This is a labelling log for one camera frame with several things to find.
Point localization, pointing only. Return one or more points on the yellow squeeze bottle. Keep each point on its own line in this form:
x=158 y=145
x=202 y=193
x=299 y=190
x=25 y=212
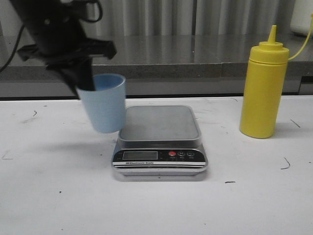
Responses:
x=265 y=76

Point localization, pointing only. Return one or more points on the grey stone counter ledge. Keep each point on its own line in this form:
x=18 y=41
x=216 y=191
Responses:
x=154 y=66

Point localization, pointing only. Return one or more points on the silver electronic kitchen scale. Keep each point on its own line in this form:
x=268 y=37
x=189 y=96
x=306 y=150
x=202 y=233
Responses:
x=160 y=140

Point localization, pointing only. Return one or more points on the white container on ledge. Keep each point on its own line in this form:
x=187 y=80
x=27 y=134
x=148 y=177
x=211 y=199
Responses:
x=301 y=17

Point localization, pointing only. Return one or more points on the white pleated curtain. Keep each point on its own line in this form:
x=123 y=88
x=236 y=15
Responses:
x=188 y=17

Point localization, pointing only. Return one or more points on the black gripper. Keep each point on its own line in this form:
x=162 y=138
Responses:
x=59 y=38

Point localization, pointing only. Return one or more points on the light blue plastic cup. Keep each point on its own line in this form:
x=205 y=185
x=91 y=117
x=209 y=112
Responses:
x=105 y=106

